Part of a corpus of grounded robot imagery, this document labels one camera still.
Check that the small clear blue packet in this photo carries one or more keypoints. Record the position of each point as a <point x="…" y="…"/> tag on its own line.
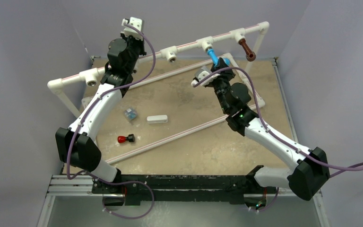
<point x="130" y="114"/>

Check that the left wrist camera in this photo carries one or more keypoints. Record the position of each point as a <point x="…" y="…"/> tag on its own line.
<point x="133" y="26"/>

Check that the white rectangular plastic piece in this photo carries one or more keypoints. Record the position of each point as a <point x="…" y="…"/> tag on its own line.
<point x="154" y="119"/>

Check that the red and black faucet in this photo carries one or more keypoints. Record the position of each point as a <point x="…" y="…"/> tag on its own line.
<point x="130" y="138"/>

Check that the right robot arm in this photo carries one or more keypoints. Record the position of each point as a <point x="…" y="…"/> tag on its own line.
<point x="306" y="174"/>

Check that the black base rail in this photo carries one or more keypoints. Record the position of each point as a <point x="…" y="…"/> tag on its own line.
<point x="234" y="189"/>

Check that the blue faucet with chrome knob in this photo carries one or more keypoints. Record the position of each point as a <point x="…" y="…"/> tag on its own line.
<point x="210" y="52"/>

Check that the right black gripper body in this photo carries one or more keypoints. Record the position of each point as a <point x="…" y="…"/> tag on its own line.
<point x="222" y="84"/>

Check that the white PVC pipe frame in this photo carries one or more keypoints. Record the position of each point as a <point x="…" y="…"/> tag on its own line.
<point x="90" y="77"/>

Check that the brown faucet on frame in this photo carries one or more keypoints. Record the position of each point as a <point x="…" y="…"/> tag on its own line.
<point x="249" y="53"/>

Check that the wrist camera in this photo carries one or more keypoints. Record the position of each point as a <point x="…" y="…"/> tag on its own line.
<point x="203" y="77"/>
<point x="133" y="26"/>

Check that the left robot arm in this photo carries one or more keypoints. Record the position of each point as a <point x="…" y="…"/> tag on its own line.
<point x="76" y="144"/>

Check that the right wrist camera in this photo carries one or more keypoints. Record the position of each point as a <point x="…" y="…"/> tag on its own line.
<point x="203" y="77"/>

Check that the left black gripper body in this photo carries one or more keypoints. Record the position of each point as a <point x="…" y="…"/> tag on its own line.
<point x="136" y="47"/>

